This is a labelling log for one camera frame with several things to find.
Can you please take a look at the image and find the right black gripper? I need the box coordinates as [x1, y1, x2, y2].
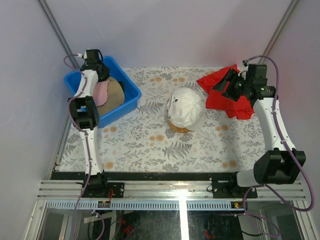
[211, 68, 251, 102]

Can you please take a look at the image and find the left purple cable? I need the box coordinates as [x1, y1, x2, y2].
[62, 53, 106, 240]

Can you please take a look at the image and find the red cloth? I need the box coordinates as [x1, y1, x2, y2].
[196, 64, 255, 120]

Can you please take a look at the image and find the khaki cap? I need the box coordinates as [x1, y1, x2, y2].
[97, 76, 125, 117]

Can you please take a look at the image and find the pink cap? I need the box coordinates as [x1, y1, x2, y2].
[93, 80, 110, 107]

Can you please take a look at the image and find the wooden hat stand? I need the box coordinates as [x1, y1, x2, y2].
[168, 120, 191, 134]

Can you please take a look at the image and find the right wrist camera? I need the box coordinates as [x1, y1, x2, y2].
[241, 63, 268, 84]

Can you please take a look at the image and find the white cap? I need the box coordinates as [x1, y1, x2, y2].
[167, 87, 207, 131]

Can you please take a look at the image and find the purple cable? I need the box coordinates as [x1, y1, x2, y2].
[241, 55, 316, 237]
[62, 53, 106, 240]

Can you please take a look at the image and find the blue plastic bin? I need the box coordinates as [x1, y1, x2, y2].
[64, 56, 142, 128]

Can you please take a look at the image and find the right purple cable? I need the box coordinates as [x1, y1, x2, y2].
[241, 55, 316, 237]

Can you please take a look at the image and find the aluminium rail frame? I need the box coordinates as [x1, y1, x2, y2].
[25, 171, 307, 240]

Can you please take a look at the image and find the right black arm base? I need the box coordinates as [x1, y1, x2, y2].
[211, 172, 249, 199]

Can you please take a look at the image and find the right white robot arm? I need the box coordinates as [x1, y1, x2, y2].
[213, 64, 306, 198]

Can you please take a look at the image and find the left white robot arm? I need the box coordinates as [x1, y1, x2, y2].
[67, 60, 110, 198]

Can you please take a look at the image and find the floral table mat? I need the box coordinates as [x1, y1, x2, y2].
[58, 66, 266, 174]

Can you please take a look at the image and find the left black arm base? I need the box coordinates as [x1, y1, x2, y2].
[82, 172, 125, 199]

